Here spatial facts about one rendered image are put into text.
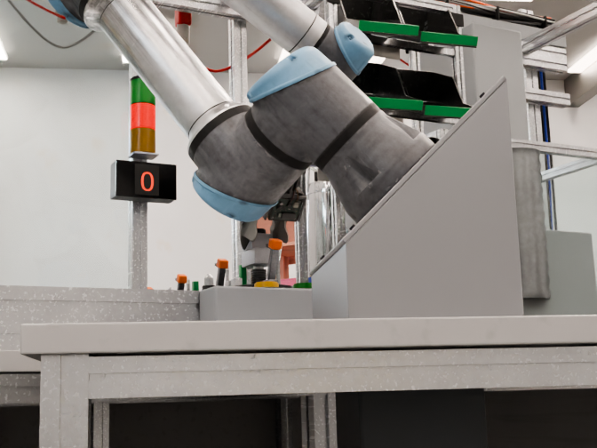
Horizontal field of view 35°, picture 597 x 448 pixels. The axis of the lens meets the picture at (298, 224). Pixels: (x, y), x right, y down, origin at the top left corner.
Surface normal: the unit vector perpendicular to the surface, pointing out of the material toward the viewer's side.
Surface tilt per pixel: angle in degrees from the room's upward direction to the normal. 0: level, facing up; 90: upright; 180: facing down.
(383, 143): 75
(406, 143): 63
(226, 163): 99
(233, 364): 90
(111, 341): 90
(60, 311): 90
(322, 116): 104
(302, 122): 120
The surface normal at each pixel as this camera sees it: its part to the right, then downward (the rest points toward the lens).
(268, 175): 0.07, 0.59
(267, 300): 0.45, -0.18
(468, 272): 0.12, -0.18
